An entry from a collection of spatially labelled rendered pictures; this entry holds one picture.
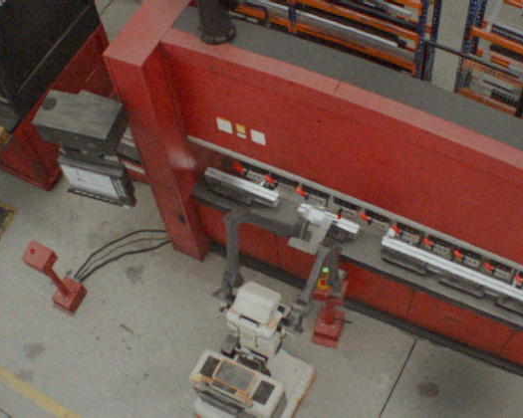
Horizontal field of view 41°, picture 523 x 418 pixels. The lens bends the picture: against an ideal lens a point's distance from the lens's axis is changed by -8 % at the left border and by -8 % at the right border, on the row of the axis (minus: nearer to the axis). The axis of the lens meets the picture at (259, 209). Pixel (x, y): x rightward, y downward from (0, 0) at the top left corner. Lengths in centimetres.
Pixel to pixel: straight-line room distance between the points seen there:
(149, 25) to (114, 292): 246
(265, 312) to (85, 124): 140
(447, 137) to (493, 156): 24
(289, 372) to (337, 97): 216
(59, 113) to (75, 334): 208
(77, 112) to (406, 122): 180
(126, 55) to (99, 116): 43
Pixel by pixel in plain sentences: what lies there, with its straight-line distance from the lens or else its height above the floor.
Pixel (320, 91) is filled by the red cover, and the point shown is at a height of 230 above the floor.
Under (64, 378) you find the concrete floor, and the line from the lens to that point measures 562.
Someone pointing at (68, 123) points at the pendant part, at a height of 195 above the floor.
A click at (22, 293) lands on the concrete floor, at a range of 599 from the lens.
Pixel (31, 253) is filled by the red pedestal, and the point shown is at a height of 81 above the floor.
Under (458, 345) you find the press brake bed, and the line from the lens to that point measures 542.
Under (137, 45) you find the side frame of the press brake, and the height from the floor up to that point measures 230.
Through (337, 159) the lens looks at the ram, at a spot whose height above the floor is 173.
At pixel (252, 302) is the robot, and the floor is 137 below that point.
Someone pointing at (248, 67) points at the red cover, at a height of 230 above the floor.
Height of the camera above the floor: 510
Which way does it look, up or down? 61 degrees down
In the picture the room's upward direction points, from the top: 9 degrees counter-clockwise
